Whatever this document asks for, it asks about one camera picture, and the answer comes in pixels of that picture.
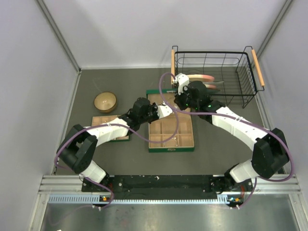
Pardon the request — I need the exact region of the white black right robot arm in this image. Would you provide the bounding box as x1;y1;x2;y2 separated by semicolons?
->
173;80;290;188

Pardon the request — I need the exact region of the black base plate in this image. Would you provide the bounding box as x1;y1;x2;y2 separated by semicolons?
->
81;174;241;199

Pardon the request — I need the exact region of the black wire dish rack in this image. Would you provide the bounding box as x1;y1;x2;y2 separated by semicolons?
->
171;46;265;107

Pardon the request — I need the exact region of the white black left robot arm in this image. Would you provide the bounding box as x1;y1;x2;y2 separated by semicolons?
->
57;97;172;184

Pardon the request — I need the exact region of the dark green plate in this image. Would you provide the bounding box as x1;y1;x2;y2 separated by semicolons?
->
208;88;220;94

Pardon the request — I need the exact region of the green jewelry tray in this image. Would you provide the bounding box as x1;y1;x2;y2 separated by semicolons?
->
88;115;129;145

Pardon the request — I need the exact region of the cream pink plate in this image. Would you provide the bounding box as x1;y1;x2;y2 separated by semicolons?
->
205;84;217;90
187;74;215;83

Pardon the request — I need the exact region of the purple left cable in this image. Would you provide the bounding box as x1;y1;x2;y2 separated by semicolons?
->
54;103;179;209

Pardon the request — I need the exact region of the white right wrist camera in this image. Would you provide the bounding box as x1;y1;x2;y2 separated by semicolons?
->
172;73;190;95

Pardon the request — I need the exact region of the purple cable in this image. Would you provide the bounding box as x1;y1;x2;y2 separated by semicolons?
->
54;103;179;209
159;73;296;210

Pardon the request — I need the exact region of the silver bracelet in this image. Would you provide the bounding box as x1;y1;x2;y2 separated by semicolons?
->
163;137;180;148

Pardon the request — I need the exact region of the grey slotted cable duct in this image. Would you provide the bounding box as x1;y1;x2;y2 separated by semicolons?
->
48;194;242;205

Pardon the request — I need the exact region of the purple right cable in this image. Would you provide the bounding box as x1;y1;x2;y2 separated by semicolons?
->
159;73;296;210

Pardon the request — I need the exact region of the tan ceramic bowl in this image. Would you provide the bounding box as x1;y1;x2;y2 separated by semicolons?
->
94;91;117;113

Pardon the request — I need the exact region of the green jewelry box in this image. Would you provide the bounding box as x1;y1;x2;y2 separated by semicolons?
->
145;89;195;153

